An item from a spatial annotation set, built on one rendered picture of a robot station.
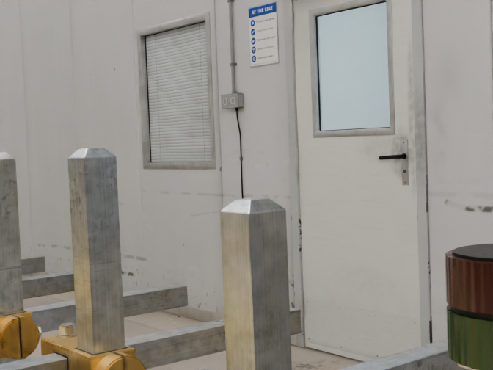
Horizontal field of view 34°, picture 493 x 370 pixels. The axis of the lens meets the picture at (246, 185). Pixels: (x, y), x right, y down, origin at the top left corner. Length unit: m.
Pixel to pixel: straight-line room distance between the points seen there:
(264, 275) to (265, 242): 0.02
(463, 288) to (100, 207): 0.48
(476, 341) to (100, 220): 0.49
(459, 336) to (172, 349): 0.56
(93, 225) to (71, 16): 6.10
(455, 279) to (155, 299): 0.84
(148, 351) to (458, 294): 0.56
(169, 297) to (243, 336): 0.60
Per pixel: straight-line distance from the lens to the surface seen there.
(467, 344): 0.38
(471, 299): 0.37
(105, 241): 0.79
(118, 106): 6.16
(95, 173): 0.79
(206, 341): 0.93
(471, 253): 0.38
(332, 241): 4.37
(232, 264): 0.59
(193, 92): 5.39
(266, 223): 0.58
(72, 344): 0.85
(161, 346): 0.89
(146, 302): 1.17
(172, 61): 5.60
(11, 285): 1.03
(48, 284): 1.37
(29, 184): 7.71
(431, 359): 0.80
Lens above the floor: 1.17
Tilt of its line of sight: 3 degrees down
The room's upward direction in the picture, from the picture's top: 2 degrees counter-clockwise
